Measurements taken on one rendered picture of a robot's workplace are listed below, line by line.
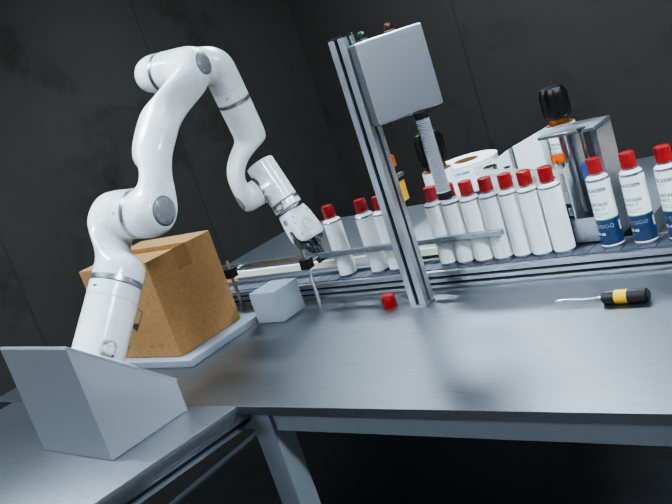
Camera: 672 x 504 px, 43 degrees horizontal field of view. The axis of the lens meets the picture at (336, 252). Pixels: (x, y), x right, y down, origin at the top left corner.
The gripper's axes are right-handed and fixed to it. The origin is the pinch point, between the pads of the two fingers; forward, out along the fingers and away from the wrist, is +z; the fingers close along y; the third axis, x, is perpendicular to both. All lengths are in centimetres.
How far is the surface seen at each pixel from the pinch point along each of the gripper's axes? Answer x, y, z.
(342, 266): -7.2, -2.8, 6.2
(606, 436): -88, -61, 51
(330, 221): -12.2, -2.3, -5.9
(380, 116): -56, -18, -18
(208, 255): 13.6, -23.0, -16.7
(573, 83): 19, 253, -3
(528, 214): -65, -3, 19
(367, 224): -22.2, -1.9, 0.5
